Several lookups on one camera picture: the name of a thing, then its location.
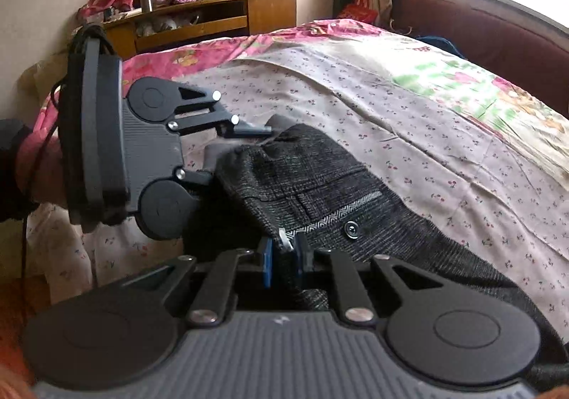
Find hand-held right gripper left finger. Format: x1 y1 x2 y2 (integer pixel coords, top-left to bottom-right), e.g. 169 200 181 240
120 236 274 329

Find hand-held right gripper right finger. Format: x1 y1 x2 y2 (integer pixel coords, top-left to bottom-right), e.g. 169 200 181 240
291 233 450 326

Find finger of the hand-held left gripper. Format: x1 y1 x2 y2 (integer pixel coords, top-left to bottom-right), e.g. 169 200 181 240
175 167 218 196
166 85 274 138

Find dark grey plaid pants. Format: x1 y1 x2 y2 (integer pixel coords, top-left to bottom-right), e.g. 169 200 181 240
182 114 569 382

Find person's left hand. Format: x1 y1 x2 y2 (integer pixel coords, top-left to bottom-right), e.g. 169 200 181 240
15 131 67 205

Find pink floral bedspread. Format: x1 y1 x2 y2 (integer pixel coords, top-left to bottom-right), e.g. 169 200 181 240
27 19 569 179

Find wooden desk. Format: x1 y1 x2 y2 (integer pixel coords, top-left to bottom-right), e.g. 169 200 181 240
102 0 298 61

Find cherry print bedsheet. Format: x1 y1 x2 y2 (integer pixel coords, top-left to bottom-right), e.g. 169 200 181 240
27 45 569 331

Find red bag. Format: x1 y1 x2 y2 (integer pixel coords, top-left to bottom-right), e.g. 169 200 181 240
337 0 379 25

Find dark blue cloth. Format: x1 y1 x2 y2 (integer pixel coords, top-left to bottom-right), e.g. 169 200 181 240
417 35 468 61

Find dark red bed headboard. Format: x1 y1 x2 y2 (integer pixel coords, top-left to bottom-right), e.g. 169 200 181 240
390 0 569 105

